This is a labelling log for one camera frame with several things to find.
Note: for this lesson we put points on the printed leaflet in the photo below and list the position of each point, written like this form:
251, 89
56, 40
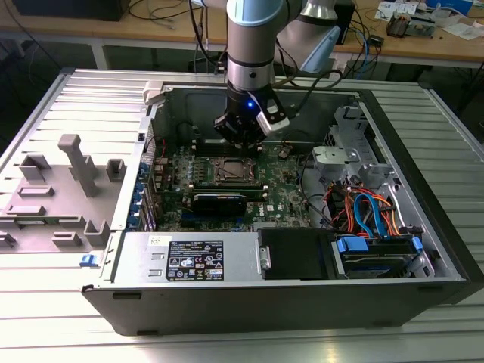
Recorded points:
397, 7

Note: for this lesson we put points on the silver metal drive cage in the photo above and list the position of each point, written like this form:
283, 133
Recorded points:
332, 157

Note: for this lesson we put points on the large black box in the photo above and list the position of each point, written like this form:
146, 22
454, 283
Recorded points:
75, 9

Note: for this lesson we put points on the black graphics card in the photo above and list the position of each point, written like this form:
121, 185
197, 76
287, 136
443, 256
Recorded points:
219, 204

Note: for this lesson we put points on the grey plastic parts rack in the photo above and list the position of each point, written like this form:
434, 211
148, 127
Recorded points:
56, 211

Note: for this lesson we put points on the square silver CPU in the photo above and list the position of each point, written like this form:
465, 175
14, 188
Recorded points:
236, 168

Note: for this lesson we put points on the green RAM stick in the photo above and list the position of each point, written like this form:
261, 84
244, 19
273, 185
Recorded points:
227, 186

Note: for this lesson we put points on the small blue plastic clip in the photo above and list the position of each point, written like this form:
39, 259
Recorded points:
89, 260

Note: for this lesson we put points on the copper coil heatsink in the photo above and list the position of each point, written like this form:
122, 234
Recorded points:
396, 25

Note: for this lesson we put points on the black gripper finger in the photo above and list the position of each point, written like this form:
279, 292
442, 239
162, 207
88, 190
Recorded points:
230, 130
256, 140

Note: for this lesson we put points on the black computer tower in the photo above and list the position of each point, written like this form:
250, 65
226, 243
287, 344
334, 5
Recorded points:
346, 22

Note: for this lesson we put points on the long wooden desk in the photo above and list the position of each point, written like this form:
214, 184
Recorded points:
416, 47

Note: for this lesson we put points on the silver power supply unit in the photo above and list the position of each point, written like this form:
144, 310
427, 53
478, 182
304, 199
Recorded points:
136, 261

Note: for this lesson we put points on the blue disk carrier with disk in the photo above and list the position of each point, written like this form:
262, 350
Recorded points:
351, 246

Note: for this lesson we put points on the silver pale blue robot arm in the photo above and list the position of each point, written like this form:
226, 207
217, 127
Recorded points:
249, 45

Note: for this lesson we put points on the black RAM slot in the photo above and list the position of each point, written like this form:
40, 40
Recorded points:
206, 142
206, 150

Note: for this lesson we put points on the blue flat box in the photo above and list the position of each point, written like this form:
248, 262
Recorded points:
450, 4

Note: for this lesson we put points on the green motherboard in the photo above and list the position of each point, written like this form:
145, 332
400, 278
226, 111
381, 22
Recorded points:
280, 189

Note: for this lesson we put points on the grey electronic device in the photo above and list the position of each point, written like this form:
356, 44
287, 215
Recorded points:
421, 24

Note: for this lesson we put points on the black and silver PC case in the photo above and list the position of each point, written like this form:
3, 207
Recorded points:
227, 310

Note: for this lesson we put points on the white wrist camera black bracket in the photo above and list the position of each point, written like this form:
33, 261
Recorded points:
274, 121

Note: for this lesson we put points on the small black adapter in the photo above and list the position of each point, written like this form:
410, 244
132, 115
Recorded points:
377, 40

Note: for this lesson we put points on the thin metal locking lever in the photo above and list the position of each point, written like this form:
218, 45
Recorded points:
227, 157
230, 172

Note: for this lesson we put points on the white paper sheet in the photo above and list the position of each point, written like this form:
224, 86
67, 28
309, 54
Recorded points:
463, 31

